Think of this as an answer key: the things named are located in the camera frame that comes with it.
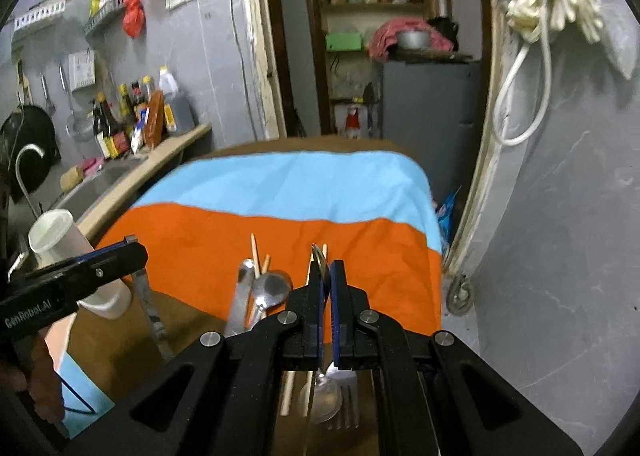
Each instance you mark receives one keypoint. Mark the white wall rack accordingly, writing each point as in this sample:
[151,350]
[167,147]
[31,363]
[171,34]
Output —
[39,16]

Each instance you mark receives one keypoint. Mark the pink red cloth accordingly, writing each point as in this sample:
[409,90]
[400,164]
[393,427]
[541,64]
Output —
[386,36]

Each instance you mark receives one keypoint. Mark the red plastic bag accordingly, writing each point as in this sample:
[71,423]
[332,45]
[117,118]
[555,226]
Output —
[134,18]

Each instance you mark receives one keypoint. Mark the orange sauce bottle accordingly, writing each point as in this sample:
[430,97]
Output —
[154,123]

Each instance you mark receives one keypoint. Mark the striped blue orange brown cloth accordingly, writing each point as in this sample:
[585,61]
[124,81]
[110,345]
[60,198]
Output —
[371,207]

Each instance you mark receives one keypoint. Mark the sink faucet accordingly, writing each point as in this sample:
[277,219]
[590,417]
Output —
[20,168]

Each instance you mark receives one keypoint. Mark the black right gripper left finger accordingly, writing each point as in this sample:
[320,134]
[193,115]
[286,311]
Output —
[304,347]

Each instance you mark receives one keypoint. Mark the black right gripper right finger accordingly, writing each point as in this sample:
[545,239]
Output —
[347,302]

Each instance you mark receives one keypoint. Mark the white wall box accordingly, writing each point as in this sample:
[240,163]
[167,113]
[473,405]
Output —
[81,69]

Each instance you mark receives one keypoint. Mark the green box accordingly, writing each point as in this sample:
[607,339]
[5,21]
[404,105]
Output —
[343,41]

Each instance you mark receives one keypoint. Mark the large oil jug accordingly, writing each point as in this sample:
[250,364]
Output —
[178,115]

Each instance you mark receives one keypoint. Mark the silver spoon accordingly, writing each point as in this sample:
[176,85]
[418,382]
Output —
[320,398]
[269,290]

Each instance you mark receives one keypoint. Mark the wire wall basket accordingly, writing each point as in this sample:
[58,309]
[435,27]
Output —
[109,11]

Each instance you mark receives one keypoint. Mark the dark soy sauce bottle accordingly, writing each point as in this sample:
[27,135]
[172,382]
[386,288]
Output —
[107,130]

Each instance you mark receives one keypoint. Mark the ornate silver fork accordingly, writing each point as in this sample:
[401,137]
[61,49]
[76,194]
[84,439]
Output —
[349,415]

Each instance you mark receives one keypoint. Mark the grey cabinet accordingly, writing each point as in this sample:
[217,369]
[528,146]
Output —
[430,110]

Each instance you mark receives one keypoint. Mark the white gloves hanging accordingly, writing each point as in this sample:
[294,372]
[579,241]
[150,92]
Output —
[526,17]

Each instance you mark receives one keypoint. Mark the person's left hand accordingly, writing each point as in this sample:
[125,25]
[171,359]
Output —
[42,384]

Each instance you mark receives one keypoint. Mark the red white bottle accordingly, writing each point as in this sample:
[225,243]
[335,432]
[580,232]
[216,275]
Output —
[352,123]

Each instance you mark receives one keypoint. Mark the mesh strainer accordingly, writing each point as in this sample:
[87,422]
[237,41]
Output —
[78,124]

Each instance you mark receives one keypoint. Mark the silver table knife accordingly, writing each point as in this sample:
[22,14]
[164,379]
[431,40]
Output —
[157,329]

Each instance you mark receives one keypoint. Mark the black wok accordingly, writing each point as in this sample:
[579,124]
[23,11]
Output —
[30,124]

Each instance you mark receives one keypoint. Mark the wooden shelf unit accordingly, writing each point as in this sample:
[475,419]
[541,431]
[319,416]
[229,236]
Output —
[370,31]

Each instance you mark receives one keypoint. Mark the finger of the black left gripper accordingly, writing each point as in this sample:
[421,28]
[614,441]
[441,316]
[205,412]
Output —
[83,275]

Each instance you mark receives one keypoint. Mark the metal pot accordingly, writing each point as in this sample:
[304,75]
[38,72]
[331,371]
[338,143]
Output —
[414,40]

